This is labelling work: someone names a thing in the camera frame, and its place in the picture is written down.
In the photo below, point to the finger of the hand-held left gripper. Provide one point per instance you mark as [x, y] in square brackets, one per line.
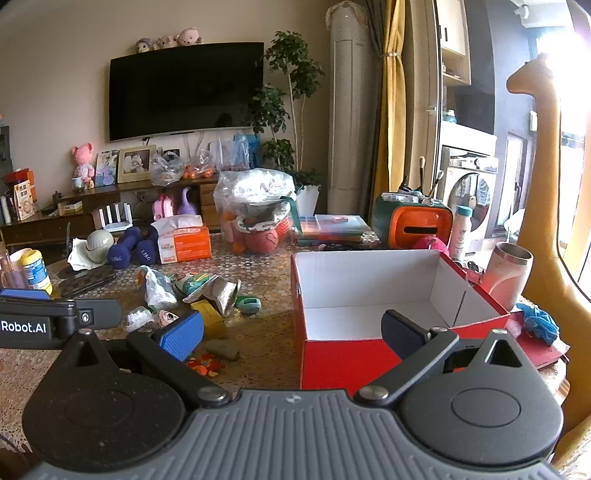
[97, 314]
[23, 294]

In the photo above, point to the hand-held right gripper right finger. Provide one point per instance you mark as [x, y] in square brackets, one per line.
[399, 330]

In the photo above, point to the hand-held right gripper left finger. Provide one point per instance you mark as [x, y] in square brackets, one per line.
[182, 330]

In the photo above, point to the yellow cardboard box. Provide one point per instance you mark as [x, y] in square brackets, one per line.
[207, 316]

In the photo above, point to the green colourful snack packet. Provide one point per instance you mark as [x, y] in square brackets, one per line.
[196, 284]

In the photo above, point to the red shoe box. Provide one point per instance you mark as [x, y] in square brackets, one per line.
[369, 286]

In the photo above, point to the teal oval gadget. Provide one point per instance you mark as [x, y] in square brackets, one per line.
[249, 303]

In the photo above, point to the cartoon face toy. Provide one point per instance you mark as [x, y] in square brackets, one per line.
[167, 317]

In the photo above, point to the clear plastic bottle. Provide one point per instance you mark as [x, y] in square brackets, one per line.
[9, 274]

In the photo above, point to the yellow labelled bottle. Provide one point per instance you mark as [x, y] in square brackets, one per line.
[36, 272]

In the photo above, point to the red orange small pieces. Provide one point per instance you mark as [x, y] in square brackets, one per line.
[205, 363]

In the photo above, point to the small clear bag white pieces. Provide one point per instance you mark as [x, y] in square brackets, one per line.
[137, 318]

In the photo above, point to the white grey snack bag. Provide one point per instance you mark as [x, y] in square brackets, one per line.
[159, 288]

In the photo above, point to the white cloth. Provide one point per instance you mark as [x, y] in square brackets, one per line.
[78, 262]

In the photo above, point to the silver foil bag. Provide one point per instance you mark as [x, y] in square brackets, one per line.
[226, 295]

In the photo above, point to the blue dumbbell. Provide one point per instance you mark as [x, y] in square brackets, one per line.
[147, 251]
[121, 254]

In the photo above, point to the wooden television console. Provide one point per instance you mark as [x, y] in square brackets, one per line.
[41, 230]

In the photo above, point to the pale green round container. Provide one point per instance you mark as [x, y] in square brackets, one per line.
[99, 242]

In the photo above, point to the orange tissue pack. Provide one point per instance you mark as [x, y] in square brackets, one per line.
[184, 244]

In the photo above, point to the printed book box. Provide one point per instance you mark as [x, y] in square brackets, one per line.
[24, 201]

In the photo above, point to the magenta plush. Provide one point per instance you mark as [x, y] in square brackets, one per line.
[431, 242]

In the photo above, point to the white router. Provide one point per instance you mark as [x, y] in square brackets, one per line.
[111, 218]

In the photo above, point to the small cardboard box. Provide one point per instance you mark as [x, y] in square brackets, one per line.
[69, 207]

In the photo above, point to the dark sunglasses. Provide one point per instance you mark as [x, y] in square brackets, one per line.
[475, 267]

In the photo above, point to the green orange desk organizer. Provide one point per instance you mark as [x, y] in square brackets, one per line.
[411, 221]

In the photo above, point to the white bottle teal cap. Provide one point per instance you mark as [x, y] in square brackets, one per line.
[461, 233]

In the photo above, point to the orange box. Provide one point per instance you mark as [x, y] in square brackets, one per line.
[21, 177]

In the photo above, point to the steel tumbler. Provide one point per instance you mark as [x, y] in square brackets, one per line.
[505, 277]

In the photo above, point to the stack of colourful books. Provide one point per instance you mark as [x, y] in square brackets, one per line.
[332, 230]

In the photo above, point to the blue cloth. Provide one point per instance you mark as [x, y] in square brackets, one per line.
[538, 321]

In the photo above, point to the pink plush doll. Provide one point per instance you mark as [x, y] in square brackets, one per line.
[82, 164]

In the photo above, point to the large clear bag of toys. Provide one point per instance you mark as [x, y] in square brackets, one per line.
[258, 207]

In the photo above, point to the picture card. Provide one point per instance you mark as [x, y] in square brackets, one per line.
[107, 168]

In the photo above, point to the red shoe box lid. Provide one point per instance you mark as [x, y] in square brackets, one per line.
[545, 356]

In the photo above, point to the paintbrush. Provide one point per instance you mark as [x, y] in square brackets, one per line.
[436, 181]
[421, 173]

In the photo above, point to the washing machine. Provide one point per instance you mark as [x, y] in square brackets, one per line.
[471, 194]

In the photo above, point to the clear plastic bag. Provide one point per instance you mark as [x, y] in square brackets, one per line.
[166, 170]

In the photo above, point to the bag of oranges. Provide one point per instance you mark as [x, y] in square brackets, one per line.
[201, 168]

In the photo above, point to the blue clear plastic bags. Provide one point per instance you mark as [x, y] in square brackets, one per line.
[233, 150]

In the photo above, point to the yellow giraffe figure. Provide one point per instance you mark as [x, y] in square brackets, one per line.
[545, 207]

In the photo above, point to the white standing air conditioner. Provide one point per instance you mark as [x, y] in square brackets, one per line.
[351, 115]

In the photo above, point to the yellow curtain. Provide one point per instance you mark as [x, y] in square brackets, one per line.
[392, 101]

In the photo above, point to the black television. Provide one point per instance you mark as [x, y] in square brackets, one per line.
[184, 92]

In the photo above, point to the potted green plant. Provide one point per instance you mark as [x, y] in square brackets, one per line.
[286, 92]

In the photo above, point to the small plush toy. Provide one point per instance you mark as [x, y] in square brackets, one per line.
[145, 45]
[189, 36]
[166, 42]

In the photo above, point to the wooden photo frame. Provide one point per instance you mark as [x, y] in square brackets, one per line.
[136, 164]

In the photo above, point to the small photo frame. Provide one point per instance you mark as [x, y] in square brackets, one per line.
[171, 152]

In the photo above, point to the white wall cabinet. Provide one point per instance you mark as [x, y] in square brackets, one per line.
[455, 41]

